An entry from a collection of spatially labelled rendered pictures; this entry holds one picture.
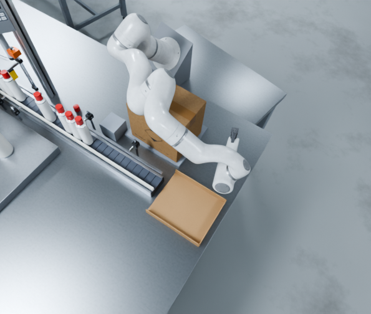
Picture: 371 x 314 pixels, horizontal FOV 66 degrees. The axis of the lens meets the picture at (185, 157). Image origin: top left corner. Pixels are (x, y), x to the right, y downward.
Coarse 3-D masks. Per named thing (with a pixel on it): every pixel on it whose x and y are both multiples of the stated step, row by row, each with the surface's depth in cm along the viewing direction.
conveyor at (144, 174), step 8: (16, 104) 159; (24, 104) 160; (32, 104) 160; (40, 112) 158; (56, 120) 156; (64, 128) 153; (96, 144) 150; (104, 144) 150; (104, 152) 148; (112, 152) 148; (104, 160) 146; (112, 160) 146; (120, 160) 146; (128, 160) 146; (128, 168) 144; (136, 168) 144; (144, 168) 145; (128, 176) 142; (144, 176) 142; (152, 176) 143; (152, 184) 141
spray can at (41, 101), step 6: (36, 96) 137; (42, 96) 143; (36, 102) 141; (42, 102) 141; (42, 108) 144; (48, 108) 146; (48, 114) 148; (54, 114) 154; (48, 120) 153; (54, 120) 155
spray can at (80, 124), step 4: (76, 120) 132; (80, 120) 132; (84, 120) 137; (76, 124) 135; (80, 124) 134; (84, 124) 136; (80, 128) 135; (84, 128) 137; (88, 128) 140; (80, 132) 138; (84, 132) 139; (88, 132) 141; (80, 136) 143; (84, 136) 142; (88, 136) 143; (84, 140) 145; (88, 140) 145; (92, 140) 149; (88, 144) 148
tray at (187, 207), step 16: (176, 176) 149; (176, 192) 144; (192, 192) 145; (208, 192) 145; (160, 208) 140; (176, 208) 140; (192, 208) 141; (208, 208) 141; (176, 224) 136; (192, 224) 137; (208, 224) 137; (192, 240) 130
